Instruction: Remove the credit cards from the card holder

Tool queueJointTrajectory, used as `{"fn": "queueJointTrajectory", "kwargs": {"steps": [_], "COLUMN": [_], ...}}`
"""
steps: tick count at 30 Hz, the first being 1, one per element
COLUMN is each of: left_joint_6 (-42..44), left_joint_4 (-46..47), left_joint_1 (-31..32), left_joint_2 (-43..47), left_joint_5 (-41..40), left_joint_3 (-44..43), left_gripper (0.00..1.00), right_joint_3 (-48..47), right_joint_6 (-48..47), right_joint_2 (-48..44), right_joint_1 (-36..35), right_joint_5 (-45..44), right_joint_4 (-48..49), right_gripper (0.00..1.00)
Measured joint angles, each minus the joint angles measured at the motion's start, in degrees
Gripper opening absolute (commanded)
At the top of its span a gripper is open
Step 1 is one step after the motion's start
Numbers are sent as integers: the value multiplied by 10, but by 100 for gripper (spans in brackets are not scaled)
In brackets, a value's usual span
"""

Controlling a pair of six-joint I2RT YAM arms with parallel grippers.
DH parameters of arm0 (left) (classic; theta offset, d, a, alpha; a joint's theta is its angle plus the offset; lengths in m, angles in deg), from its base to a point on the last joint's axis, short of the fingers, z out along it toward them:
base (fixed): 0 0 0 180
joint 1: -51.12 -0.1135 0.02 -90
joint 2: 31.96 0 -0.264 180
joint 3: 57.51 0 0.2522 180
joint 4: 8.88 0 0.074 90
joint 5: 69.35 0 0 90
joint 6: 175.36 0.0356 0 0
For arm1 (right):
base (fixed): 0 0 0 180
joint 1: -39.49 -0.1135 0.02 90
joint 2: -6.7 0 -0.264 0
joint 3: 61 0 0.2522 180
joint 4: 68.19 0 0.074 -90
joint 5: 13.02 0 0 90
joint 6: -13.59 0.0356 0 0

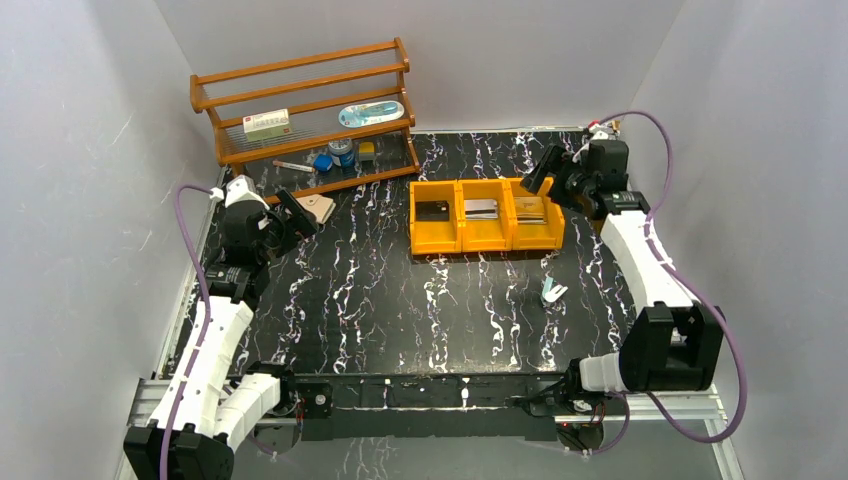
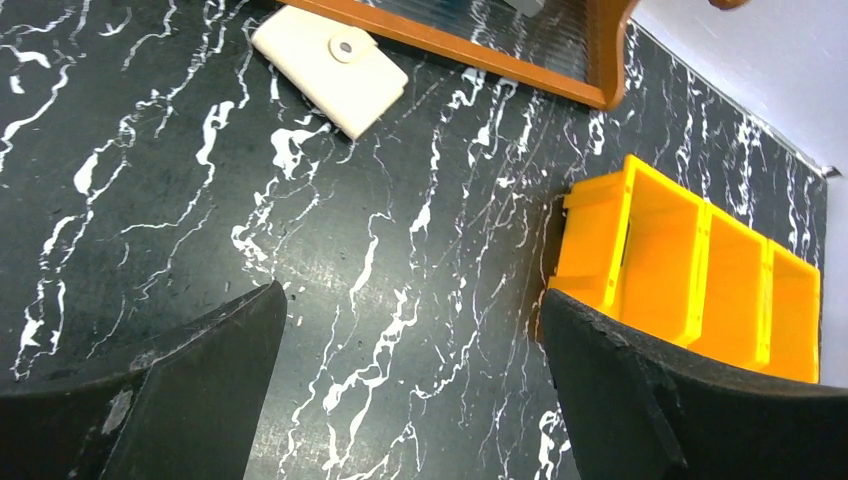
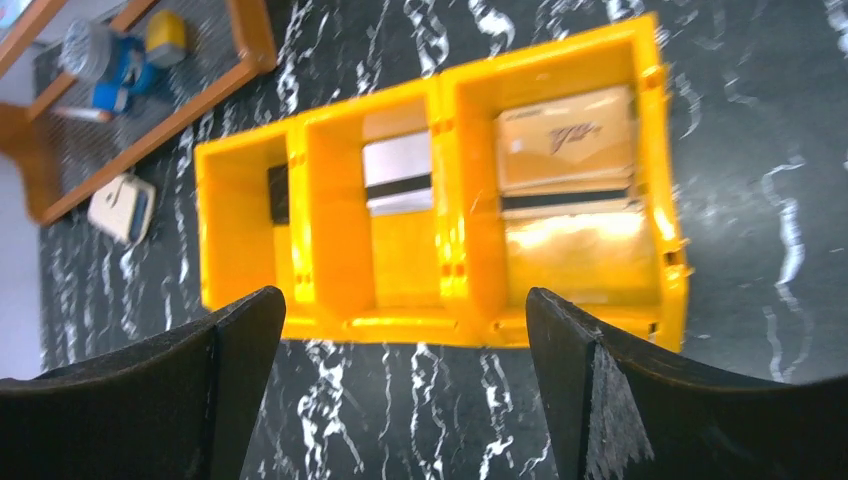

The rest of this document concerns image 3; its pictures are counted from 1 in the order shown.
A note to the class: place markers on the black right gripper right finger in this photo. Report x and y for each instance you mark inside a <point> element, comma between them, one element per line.
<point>620,407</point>

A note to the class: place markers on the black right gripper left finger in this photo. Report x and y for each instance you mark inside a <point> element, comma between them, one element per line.
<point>178,405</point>

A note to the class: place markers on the black credit card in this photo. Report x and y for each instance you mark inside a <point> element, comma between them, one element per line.
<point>278,187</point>

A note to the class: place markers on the gold credit card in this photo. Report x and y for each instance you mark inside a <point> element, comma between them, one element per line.
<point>569,156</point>

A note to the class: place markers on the silver credit card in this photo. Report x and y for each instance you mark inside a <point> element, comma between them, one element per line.
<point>398,175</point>

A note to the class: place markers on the yellow three-compartment plastic bin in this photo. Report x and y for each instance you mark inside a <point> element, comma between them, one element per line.
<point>457,274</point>

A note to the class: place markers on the white tube stick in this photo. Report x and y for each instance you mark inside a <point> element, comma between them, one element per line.
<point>87,114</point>

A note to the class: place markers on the wooden shelf rack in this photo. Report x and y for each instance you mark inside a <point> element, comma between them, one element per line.
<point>61,162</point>

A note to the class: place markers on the blue small container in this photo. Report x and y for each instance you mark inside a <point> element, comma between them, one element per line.
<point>129,75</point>

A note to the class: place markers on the round silver tin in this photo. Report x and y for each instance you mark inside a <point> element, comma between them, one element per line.
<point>86,50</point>

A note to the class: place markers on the yellow small box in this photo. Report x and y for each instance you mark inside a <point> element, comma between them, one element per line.
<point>166,40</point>

